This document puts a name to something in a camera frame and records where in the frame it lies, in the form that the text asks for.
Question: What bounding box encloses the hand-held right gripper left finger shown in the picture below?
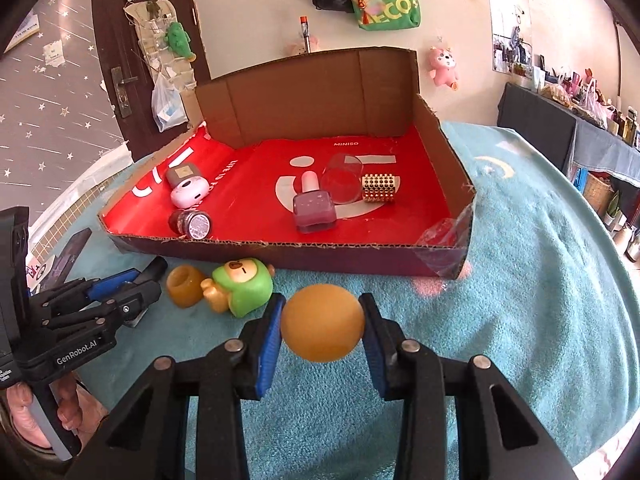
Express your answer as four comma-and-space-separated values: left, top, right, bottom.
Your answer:
65, 292, 286, 480

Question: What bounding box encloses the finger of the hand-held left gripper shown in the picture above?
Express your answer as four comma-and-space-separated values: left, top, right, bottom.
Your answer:
37, 280, 162, 333
30, 256, 168, 311

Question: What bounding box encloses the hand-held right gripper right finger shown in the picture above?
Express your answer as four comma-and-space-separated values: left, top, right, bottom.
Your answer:
359, 292, 578, 480

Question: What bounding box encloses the orange ball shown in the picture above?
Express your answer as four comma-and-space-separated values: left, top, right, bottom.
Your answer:
280, 284, 365, 362

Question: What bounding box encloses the orange ring-shaped jar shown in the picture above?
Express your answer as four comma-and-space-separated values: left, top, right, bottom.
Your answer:
166, 266, 207, 309

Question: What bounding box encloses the green and yellow toy figure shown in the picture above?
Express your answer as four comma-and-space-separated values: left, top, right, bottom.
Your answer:
201, 258, 276, 318

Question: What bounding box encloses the glitter bottle with red cap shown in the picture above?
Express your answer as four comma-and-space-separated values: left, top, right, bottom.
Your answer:
168, 208, 212, 240

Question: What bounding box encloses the pink earbud case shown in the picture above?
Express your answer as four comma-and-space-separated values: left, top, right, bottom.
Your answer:
170, 176, 211, 209

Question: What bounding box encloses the purple nail polish bottle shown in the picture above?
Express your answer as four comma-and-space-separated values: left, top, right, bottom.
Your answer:
292, 171, 335, 233

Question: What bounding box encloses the cardboard box with red lining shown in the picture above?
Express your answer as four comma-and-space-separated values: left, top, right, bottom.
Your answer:
97, 46, 476, 279

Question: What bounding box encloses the person's left hand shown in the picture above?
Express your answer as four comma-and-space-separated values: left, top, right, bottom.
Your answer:
5, 375, 108, 450

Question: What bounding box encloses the dark smartphone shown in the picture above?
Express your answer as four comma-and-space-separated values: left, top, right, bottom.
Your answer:
47, 228, 93, 283

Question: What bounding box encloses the grey rounded case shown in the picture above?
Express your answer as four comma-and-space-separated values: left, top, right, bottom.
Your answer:
165, 162, 201, 187

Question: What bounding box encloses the teal fleece blanket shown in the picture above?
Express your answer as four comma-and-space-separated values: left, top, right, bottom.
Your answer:
65, 120, 640, 480

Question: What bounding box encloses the gold studded cylinder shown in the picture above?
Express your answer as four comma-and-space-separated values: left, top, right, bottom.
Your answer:
361, 173, 402, 202

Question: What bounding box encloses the clear plastic bag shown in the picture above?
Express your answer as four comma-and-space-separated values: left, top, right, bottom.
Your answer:
151, 72, 188, 133

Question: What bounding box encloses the beige hanging pocket organiser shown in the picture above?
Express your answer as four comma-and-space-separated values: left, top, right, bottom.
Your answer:
124, 0, 198, 86

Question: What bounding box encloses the green plush toy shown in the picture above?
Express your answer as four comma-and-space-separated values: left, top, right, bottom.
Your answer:
166, 21, 196, 61

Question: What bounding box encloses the dark brown door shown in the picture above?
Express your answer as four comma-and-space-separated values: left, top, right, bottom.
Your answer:
91, 0, 211, 163

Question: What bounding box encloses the portrait booklet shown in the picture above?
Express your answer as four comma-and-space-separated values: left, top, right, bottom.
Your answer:
5, 10, 40, 53

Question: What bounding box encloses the wicker basket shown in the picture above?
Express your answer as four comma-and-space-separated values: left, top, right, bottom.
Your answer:
582, 172, 616, 211

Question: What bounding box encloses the table with dark cloth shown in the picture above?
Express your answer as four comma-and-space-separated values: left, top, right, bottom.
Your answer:
497, 82, 640, 186

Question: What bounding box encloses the metal flask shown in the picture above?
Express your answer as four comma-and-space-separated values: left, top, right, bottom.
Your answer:
612, 225, 640, 261

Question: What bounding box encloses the pink deer plush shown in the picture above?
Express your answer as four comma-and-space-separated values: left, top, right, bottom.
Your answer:
427, 46, 460, 92

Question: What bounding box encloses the row of cosmetic bottles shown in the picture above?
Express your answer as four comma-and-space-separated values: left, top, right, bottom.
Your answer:
532, 55, 640, 148

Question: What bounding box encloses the metal door handle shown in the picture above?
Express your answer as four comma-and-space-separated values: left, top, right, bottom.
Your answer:
111, 66, 138, 118

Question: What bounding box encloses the wall mirror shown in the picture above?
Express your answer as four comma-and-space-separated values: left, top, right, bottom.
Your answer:
482, 0, 533, 78

